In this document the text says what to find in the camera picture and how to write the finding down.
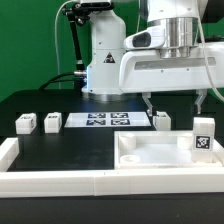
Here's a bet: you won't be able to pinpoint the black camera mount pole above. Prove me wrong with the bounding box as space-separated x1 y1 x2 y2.
62 5 86 77

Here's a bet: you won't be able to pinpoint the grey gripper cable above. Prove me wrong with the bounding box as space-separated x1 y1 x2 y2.
196 0 224 103

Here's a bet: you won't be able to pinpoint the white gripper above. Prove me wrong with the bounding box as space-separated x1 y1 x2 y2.
119 43 224 116

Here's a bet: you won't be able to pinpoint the black cables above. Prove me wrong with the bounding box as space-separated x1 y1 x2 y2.
39 72 88 91

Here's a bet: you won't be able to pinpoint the white U-shaped fence wall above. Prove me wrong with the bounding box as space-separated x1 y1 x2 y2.
0 138 224 198

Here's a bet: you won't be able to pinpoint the white sheet with fiducial tags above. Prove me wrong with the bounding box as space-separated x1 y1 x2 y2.
65 112 151 128

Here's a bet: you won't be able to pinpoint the white square tabletop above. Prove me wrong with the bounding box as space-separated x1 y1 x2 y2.
114 131 224 169

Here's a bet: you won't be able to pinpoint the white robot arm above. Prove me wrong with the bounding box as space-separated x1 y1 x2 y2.
83 0 224 105

